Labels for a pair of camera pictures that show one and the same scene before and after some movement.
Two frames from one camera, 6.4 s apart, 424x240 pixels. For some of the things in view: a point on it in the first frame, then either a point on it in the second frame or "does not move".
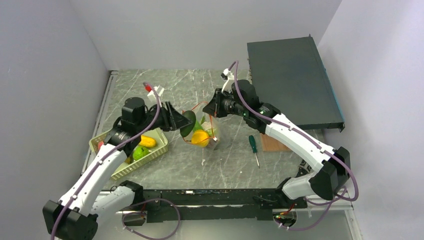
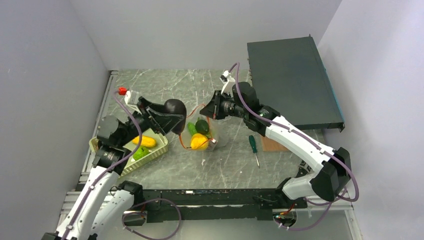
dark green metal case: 290,73 does not move
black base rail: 173,206 does not move
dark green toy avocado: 186,130 -> 202,127
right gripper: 214,106 does not move
